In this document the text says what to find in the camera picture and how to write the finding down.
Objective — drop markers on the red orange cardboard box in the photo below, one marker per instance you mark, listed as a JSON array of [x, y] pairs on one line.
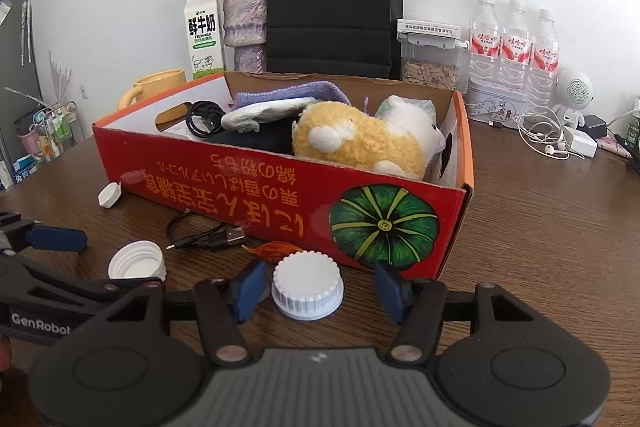
[[355, 216]]

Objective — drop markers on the black power adapter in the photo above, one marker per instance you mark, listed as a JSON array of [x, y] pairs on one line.
[[595, 127]]

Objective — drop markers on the middle water bottle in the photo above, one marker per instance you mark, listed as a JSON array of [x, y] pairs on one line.
[[515, 48]]

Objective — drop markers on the right water bottle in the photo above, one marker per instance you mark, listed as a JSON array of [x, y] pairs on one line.
[[544, 62]]

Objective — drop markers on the wire rack with items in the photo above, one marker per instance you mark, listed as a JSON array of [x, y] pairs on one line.
[[47, 131]]

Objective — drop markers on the white wired earphones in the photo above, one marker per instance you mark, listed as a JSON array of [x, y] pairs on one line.
[[541, 130]]

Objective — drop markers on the white green milk carton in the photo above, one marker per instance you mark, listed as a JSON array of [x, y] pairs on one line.
[[204, 37]]

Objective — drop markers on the dark grey refrigerator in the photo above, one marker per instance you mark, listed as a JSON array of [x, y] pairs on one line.
[[20, 87]]

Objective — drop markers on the clear seed storage container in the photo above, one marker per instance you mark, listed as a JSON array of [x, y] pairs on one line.
[[431, 61]]

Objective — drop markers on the person's left hand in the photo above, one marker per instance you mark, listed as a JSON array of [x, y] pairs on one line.
[[5, 354]]

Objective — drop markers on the large white ribbed cap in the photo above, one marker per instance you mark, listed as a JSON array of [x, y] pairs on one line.
[[307, 286]]

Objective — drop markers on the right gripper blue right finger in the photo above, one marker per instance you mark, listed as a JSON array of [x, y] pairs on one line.
[[394, 292]]

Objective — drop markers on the yellow ceramic mug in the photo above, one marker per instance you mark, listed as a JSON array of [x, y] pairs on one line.
[[151, 85]]

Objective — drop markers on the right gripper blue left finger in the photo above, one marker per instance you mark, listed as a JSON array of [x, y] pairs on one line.
[[247, 290]]

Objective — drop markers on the orange dried leaf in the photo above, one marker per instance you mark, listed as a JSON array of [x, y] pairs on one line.
[[272, 252]]

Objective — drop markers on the black paper shopping bag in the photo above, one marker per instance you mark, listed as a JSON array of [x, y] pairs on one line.
[[334, 37]]

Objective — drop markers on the left water bottle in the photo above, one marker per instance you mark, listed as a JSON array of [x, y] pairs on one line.
[[484, 40]]

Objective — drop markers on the pink flat item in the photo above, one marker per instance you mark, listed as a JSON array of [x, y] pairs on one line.
[[611, 145]]

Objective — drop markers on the white bottle cap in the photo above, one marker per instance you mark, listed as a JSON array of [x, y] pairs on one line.
[[138, 260]]

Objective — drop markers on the yellow white plush toy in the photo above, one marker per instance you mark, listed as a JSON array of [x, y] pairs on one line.
[[343, 134]]

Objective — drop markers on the white charger block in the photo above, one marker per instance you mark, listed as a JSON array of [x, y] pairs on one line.
[[580, 142]]

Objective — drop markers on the blue knit cloth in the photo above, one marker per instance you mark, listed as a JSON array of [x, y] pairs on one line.
[[320, 90]]

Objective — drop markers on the purple textured vase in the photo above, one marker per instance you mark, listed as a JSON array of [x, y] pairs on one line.
[[245, 31]]

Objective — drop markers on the white fabric glove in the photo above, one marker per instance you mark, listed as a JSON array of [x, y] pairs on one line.
[[249, 118]]

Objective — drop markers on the water bottle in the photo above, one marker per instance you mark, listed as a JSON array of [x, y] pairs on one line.
[[544, 62], [484, 40], [515, 48]]

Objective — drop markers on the white round robot toy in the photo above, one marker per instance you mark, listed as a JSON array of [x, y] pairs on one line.
[[573, 94]]

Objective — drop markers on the flat white red box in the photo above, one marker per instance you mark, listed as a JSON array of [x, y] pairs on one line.
[[426, 27]]

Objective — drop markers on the small white device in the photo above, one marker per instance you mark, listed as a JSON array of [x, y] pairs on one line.
[[109, 195]]

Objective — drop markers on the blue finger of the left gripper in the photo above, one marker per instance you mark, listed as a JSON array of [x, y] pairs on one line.
[[56, 239]]

